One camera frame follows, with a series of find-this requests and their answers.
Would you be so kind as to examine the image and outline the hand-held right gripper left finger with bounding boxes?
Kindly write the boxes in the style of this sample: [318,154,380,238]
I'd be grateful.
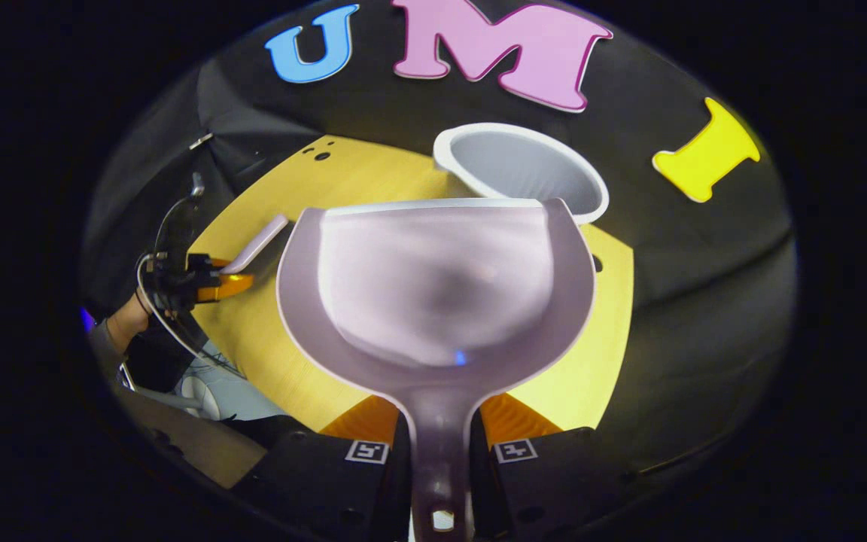
[234,394,412,542]

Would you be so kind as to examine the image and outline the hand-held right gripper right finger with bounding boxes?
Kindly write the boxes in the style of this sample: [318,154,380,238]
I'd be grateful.
[470,392,653,542]

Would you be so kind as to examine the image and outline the small light purple broom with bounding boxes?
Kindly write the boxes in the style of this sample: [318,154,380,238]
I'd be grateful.
[219,213,291,276]

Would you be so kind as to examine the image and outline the light purple dustpan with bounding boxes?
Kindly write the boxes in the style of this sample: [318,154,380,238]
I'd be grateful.
[275,197,599,542]

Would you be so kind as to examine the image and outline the white ribbed garbage bin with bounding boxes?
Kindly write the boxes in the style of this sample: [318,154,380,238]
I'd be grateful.
[432,122,610,227]

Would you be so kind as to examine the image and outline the pale grey cloth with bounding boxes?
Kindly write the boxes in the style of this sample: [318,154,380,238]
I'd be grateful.
[121,339,288,423]

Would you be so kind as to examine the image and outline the white cable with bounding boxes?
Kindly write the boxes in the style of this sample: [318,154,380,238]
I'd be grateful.
[135,252,248,379]

